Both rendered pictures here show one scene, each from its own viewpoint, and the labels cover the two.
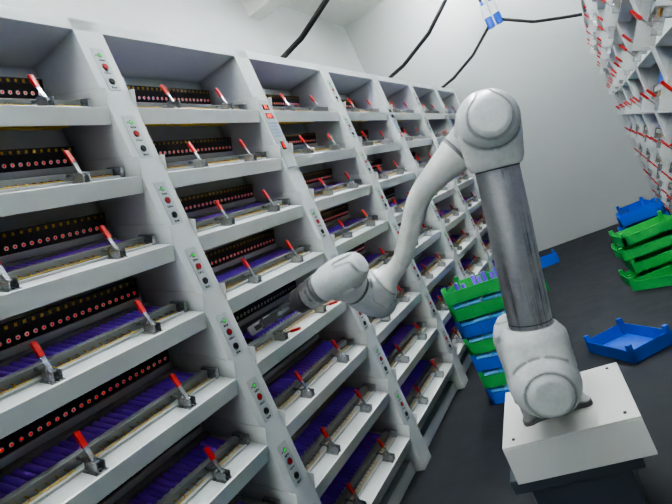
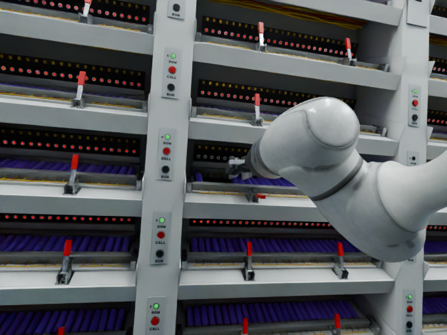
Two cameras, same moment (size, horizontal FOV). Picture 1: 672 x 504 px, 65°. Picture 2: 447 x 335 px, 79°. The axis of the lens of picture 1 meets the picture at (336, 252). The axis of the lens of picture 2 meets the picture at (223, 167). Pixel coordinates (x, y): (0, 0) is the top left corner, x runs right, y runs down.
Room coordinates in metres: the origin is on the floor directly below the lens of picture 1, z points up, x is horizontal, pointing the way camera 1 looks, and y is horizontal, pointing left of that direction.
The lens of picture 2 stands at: (1.12, -0.22, 0.79)
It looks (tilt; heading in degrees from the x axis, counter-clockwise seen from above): 3 degrees up; 49
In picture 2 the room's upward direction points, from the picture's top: 3 degrees clockwise
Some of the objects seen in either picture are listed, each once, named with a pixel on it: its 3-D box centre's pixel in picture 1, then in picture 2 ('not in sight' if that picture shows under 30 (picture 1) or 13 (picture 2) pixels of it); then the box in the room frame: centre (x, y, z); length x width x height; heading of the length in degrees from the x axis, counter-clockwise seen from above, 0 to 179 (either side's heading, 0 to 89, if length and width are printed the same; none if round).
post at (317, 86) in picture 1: (378, 233); not in sight; (2.70, -0.24, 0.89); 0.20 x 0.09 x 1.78; 61
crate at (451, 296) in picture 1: (481, 281); not in sight; (2.28, -0.52, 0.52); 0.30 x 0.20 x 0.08; 56
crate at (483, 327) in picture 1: (496, 314); not in sight; (2.28, -0.52, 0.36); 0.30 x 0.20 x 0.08; 56
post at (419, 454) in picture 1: (314, 267); (385, 159); (2.09, 0.10, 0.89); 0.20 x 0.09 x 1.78; 61
